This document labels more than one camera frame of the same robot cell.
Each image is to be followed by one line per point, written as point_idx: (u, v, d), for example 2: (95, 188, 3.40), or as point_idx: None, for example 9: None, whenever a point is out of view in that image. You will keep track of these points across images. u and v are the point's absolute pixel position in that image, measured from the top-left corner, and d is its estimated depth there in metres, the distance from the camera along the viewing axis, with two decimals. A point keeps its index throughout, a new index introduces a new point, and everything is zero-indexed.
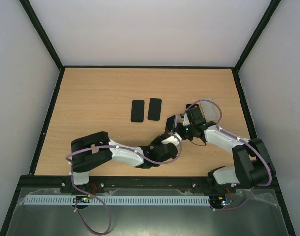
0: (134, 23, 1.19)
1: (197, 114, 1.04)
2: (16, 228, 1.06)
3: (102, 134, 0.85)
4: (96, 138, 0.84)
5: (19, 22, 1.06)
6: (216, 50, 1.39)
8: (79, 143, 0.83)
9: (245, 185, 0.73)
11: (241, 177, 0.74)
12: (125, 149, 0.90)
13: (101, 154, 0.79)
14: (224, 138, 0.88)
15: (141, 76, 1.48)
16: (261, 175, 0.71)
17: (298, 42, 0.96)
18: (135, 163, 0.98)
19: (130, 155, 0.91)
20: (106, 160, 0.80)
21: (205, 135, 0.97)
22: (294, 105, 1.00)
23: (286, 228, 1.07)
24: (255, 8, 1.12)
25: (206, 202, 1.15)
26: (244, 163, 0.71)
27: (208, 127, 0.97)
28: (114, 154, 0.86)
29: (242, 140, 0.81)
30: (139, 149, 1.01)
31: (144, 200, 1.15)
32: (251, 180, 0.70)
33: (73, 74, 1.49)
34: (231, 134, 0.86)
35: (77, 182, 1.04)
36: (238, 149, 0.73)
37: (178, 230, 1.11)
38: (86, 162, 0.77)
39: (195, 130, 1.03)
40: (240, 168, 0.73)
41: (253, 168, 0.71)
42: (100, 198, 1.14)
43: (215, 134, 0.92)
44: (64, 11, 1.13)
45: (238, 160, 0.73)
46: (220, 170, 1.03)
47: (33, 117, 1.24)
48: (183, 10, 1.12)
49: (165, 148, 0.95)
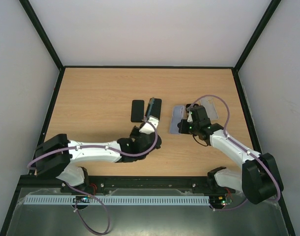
0: (134, 23, 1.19)
1: (202, 115, 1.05)
2: (15, 229, 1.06)
3: (59, 137, 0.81)
4: (52, 142, 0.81)
5: (18, 21, 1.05)
6: (216, 50, 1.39)
8: (40, 150, 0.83)
9: (252, 197, 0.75)
11: (248, 190, 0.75)
12: (90, 148, 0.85)
13: (58, 158, 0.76)
14: (232, 148, 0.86)
15: (141, 76, 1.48)
16: (268, 190, 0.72)
17: (298, 42, 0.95)
18: (114, 160, 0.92)
19: (99, 153, 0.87)
20: (65, 163, 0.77)
21: (211, 140, 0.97)
22: (294, 106, 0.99)
23: (286, 228, 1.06)
24: (255, 8, 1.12)
25: (206, 202, 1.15)
26: (254, 180, 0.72)
27: (214, 132, 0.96)
28: (76, 157, 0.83)
29: (252, 155, 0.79)
30: (116, 145, 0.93)
31: (144, 200, 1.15)
32: (259, 195, 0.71)
33: (73, 74, 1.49)
34: (242, 146, 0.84)
35: (74, 183, 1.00)
36: (248, 165, 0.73)
37: (178, 230, 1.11)
38: (44, 169, 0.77)
39: (200, 132, 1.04)
40: (248, 182, 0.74)
41: (261, 184, 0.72)
42: (99, 198, 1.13)
43: (223, 142, 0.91)
44: (64, 11, 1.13)
45: (247, 175, 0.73)
46: (221, 173, 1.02)
47: (33, 117, 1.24)
48: (184, 10, 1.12)
49: (148, 139, 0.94)
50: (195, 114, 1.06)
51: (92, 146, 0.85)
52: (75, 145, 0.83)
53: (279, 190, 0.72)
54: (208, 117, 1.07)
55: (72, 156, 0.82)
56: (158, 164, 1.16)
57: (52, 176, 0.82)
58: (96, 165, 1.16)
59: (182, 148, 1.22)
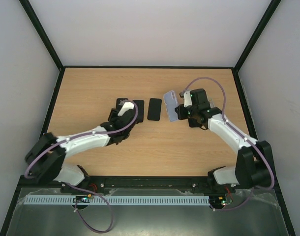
0: (133, 22, 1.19)
1: (201, 99, 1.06)
2: (16, 228, 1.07)
3: (45, 135, 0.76)
4: (41, 143, 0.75)
5: (19, 22, 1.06)
6: (216, 50, 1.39)
8: (29, 157, 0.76)
9: (244, 184, 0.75)
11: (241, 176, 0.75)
12: (79, 137, 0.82)
13: (53, 156, 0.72)
14: (229, 133, 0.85)
15: (141, 76, 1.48)
16: (260, 176, 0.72)
17: (298, 41, 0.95)
18: (104, 142, 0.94)
19: (89, 140, 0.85)
20: (63, 158, 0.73)
21: (209, 123, 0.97)
22: (294, 106, 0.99)
23: (286, 228, 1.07)
24: (255, 8, 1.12)
25: (206, 202, 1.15)
26: (247, 163, 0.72)
27: (212, 116, 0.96)
28: (70, 148, 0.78)
29: (248, 141, 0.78)
30: (101, 128, 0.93)
31: (144, 200, 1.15)
32: (251, 182, 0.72)
33: (73, 74, 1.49)
34: (240, 132, 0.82)
35: (74, 182, 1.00)
36: (243, 152, 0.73)
37: (179, 230, 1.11)
38: (43, 171, 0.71)
39: (200, 115, 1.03)
40: (242, 169, 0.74)
41: (254, 169, 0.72)
42: (105, 198, 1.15)
43: (221, 127, 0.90)
44: (63, 11, 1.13)
45: (241, 159, 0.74)
46: (219, 170, 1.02)
47: (33, 116, 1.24)
48: (184, 10, 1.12)
49: (132, 113, 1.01)
50: (195, 98, 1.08)
51: (81, 134, 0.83)
52: (64, 138, 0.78)
53: (272, 176, 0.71)
54: (208, 101, 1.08)
55: (66, 149, 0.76)
56: (158, 164, 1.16)
57: (52, 178, 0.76)
58: (96, 164, 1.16)
59: (181, 148, 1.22)
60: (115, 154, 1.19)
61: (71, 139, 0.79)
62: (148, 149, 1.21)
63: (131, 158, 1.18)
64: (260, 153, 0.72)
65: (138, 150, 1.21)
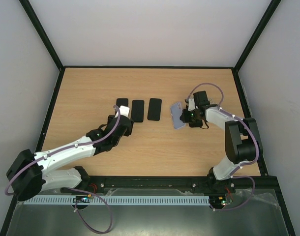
0: (133, 22, 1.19)
1: (202, 97, 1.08)
2: (16, 228, 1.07)
3: (23, 153, 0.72)
4: (18, 161, 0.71)
5: (19, 21, 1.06)
6: (216, 50, 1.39)
8: (10, 174, 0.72)
9: (231, 158, 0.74)
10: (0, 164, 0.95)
11: (229, 151, 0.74)
12: (59, 151, 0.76)
13: (28, 175, 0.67)
14: (220, 115, 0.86)
15: (141, 76, 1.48)
16: (246, 151, 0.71)
17: (298, 41, 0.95)
18: (91, 152, 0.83)
19: (71, 154, 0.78)
20: (40, 177, 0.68)
21: (205, 114, 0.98)
22: (294, 106, 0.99)
23: (286, 228, 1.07)
24: (255, 8, 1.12)
25: (206, 202, 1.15)
26: (232, 135, 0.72)
27: (209, 107, 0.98)
28: (48, 166, 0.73)
29: (236, 118, 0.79)
30: (86, 138, 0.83)
31: (144, 199, 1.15)
32: (237, 154, 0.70)
33: (73, 74, 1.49)
34: (229, 114, 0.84)
35: (73, 184, 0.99)
36: (229, 124, 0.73)
37: (179, 230, 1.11)
38: (19, 191, 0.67)
39: (199, 110, 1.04)
40: (228, 141, 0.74)
41: (240, 142, 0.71)
42: (103, 198, 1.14)
43: (214, 113, 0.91)
44: (63, 10, 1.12)
45: (227, 132, 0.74)
46: (218, 165, 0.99)
47: (33, 116, 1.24)
48: (184, 10, 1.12)
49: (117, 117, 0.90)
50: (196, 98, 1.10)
51: (62, 148, 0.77)
52: (42, 156, 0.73)
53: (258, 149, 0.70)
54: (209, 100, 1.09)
55: (43, 167, 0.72)
56: (158, 164, 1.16)
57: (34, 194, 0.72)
58: (96, 164, 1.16)
59: (181, 148, 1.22)
60: (115, 154, 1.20)
61: (49, 155, 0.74)
62: (148, 149, 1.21)
63: (131, 158, 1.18)
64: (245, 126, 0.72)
65: (138, 150, 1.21)
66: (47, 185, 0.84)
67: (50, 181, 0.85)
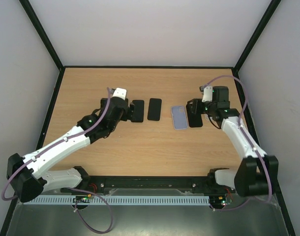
0: (133, 22, 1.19)
1: (223, 97, 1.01)
2: (15, 228, 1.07)
3: (11, 159, 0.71)
4: (10, 167, 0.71)
5: (19, 22, 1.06)
6: (216, 49, 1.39)
8: None
9: (239, 190, 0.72)
10: (0, 164, 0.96)
11: (240, 185, 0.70)
12: (48, 150, 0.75)
13: (20, 180, 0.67)
14: (240, 139, 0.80)
15: (141, 76, 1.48)
16: (257, 190, 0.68)
17: (298, 41, 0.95)
18: (84, 143, 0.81)
19: (62, 150, 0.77)
20: (32, 178, 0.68)
21: (223, 124, 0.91)
22: (294, 105, 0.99)
23: (286, 228, 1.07)
24: (255, 8, 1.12)
25: (206, 202, 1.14)
26: (251, 173, 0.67)
27: (229, 117, 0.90)
28: (39, 167, 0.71)
29: (256, 153, 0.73)
30: (77, 128, 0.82)
31: (144, 199, 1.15)
32: (247, 192, 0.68)
33: (73, 74, 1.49)
34: (251, 141, 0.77)
35: (73, 184, 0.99)
36: (249, 162, 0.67)
37: (179, 230, 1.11)
38: (19, 195, 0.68)
39: (216, 112, 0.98)
40: (241, 177, 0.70)
41: (254, 182, 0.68)
42: (104, 198, 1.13)
43: (233, 131, 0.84)
44: (63, 10, 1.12)
45: (244, 168, 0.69)
46: (222, 171, 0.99)
47: (33, 116, 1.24)
48: (184, 10, 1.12)
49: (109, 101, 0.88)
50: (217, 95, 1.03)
51: (50, 145, 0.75)
52: (30, 158, 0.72)
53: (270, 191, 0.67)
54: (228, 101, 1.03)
55: (33, 170, 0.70)
56: (158, 164, 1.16)
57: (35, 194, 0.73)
58: (96, 164, 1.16)
59: (181, 148, 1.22)
60: (115, 154, 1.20)
61: (39, 156, 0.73)
62: (148, 149, 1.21)
63: (131, 158, 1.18)
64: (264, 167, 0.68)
65: (138, 150, 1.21)
66: (48, 185, 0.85)
67: (51, 181, 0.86)
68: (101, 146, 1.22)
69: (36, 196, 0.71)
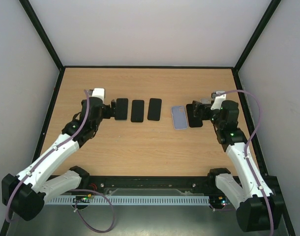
0: (133, 22, 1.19)
1: (231, 118, 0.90)
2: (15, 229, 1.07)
3: (3, 180, 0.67)
4: (5, 190, 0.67)
5: (19, 21, 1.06)
6: (216, 49, 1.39)
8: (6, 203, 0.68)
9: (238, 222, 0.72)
10: (0, 165, 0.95)
11: (241, 218, 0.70)
12: (42, 162, 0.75)
13: (22, 196, 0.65)
14: (244, 172, 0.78)
15: (141, 76, 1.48)
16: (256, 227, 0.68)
17: (298, 41, 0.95)
18: (74, 148, 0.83)
19: (55, 159, 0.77)
20: (33, 191, 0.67)
21: (227, 148, 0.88)
22: (294, 106, 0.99)
23: (286, 228, 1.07)
24: (255, 8, 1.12)
25: (206, 202, 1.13)
26: (253, 214, 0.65)
27: (235, 144, 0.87)
28: (37, 180, 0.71)
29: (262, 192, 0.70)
30: (63, 135, 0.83)
31: (144, 199, 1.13)
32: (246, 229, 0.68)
33: (73, 74, 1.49)
34: (257, 178, 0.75)
35: (70, 188, 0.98)
36: (253, 203, 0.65)
37: (179, 230, 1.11)
38: (24, 212, 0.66)
39: (221, 135, 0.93)
40: (243, 214, 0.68)
41: (254, 221, 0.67)
42: (107, 198, 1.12)
43: (239, 161, 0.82)
44: (62, 10, 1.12)
45: (246, 207, 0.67)
46: (223, 181, 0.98)
47: (33, 116, 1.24)
48: (184, 10, 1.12)
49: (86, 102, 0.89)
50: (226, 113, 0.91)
51: (43, 158, 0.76)
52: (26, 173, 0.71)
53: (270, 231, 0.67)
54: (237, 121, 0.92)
55: (32, 184, 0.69)
56: (158, 164, 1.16)
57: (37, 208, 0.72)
58: (96, 164, 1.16)
59: (181, 148, 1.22)
60: (115, 154, 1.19)
61: (33, 170, 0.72)
62: (148, 149, 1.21)
63: (131, 158, 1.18)
64: (269, 210, 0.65)
65: (139, 150, 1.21)
66: (49, 195, 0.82)
67: (50, 191, 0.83)
68: (101, 146, 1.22)
69: (40, 208, 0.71)
